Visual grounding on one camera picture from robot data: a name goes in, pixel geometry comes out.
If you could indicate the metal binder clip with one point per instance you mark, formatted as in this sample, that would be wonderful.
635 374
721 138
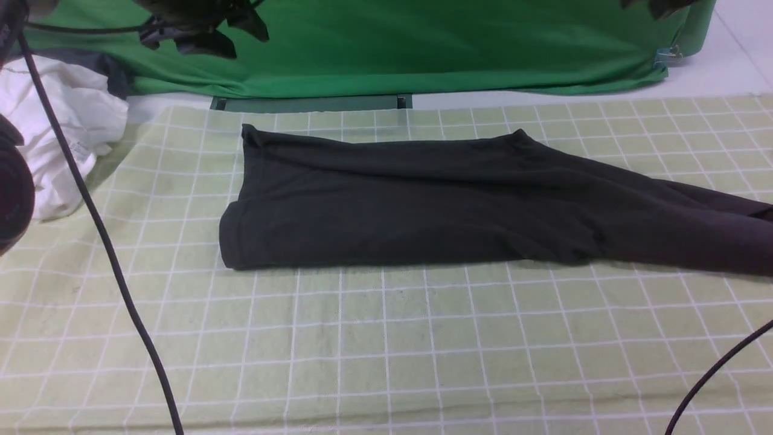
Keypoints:
667 57

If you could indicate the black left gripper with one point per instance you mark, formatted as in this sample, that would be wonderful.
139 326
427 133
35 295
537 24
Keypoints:
193 25

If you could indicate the green backdrop cloth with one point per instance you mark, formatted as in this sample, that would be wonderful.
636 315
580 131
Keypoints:
344 48

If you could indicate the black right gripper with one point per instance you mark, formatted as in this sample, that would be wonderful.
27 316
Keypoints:
660 9

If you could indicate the dark gray garment behind white shirt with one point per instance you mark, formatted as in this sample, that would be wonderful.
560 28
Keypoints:
66 75

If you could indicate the dark gray long-sleeve shirt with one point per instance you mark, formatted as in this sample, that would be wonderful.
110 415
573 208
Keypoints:
310 202

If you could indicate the light green checkered tablecloth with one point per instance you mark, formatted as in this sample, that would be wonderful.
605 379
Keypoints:
505 348

